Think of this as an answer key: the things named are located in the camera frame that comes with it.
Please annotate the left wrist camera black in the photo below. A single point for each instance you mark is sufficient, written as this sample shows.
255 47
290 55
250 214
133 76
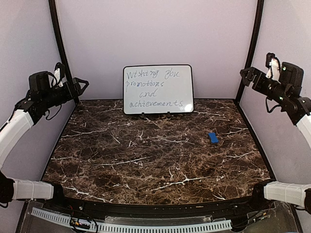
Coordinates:
39 81

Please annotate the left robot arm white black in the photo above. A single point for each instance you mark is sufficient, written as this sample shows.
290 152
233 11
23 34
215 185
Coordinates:
27 112

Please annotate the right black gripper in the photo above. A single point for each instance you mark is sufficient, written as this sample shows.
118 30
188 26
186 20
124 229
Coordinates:
256 86

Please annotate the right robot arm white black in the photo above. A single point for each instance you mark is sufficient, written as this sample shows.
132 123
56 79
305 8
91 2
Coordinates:
286 92

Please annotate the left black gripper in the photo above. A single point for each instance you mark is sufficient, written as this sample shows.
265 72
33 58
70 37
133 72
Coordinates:
76 86

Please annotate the white whiteboard with black frame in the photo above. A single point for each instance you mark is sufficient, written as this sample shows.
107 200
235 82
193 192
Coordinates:
158 89

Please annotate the right black frame post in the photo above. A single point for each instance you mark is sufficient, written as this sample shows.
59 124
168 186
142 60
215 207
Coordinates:
252 46

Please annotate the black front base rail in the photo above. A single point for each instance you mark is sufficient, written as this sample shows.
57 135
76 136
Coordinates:
239 210

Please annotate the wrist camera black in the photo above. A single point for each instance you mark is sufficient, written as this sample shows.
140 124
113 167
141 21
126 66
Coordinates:
39 81
291 74

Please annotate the blue whiteboard eraser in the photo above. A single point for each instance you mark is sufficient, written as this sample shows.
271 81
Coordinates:
213 138

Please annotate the black frame post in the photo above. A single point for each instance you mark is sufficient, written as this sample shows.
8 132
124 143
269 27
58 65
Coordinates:
252 46
59 40

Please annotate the left black frame post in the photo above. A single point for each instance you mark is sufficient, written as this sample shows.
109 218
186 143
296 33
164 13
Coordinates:
59 40

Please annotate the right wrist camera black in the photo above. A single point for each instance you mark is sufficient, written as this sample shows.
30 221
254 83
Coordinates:
291 74

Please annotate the white slotted cable duct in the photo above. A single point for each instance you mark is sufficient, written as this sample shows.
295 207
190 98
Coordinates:
135 225

